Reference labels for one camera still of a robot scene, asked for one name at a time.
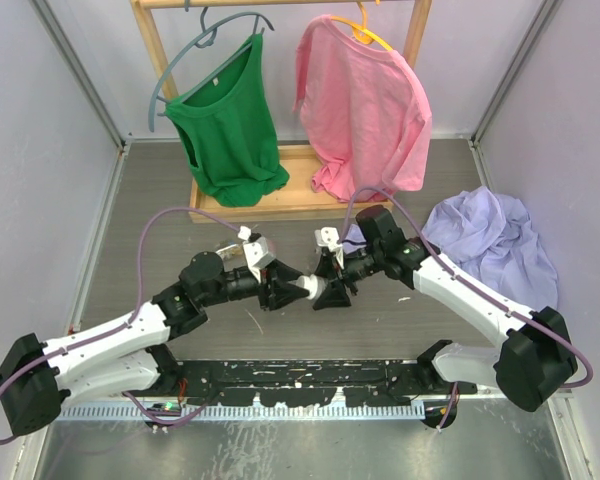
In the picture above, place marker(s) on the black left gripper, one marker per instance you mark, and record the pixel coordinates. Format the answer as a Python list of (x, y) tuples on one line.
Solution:
[(273, 293)]

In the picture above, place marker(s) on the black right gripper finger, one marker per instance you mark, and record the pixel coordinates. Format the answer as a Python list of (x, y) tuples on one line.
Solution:
[(332, 294), (328, 265)]

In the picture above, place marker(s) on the white capped pill bottle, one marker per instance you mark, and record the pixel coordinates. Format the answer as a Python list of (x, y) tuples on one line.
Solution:
[(319, 284)]

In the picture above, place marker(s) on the white pill bottle cap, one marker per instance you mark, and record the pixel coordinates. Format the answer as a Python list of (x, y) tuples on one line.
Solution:
[(306, 283)]

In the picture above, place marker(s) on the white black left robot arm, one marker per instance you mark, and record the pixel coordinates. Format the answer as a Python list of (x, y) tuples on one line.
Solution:
[(40, 378)]

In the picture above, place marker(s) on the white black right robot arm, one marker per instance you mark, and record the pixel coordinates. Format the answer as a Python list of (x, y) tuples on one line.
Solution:
[(530, 355)]

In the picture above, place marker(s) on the clear bottle of yellow capsules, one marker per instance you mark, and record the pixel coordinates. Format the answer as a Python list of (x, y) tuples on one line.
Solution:
[(229, 250)]

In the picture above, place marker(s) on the wooden clothes rack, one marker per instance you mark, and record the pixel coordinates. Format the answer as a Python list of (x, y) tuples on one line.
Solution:
[(297, 200)]

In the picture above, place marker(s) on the pink t-shirt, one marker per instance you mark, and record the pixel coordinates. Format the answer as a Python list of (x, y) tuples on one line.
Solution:
[(365, 113)]

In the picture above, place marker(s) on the lavender crumpled cloth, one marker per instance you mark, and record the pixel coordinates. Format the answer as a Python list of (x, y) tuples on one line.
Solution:
[(490, 236)]

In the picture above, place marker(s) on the green t-shirt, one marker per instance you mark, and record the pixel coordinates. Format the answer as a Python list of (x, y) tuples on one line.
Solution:
[(228, 134)]

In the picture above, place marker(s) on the yellow clothes hanger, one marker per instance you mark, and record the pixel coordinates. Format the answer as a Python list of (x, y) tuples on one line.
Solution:
[(360, 29)]

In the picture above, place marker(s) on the grey-blue clothes hanger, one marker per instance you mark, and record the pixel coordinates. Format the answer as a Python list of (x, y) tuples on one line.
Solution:
[(212, 42)]

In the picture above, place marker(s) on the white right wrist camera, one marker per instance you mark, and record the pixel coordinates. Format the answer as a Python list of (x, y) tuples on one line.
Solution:
[(328, 237)]

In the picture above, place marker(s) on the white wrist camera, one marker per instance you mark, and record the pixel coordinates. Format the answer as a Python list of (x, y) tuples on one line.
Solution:
[(258, 251), (328, 237)]

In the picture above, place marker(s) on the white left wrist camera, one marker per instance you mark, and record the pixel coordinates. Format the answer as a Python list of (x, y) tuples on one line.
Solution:
[(258, 251)]

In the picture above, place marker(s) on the white slotted cable duct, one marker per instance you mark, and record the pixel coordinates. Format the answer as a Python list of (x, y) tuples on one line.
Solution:
[(338, 410)]

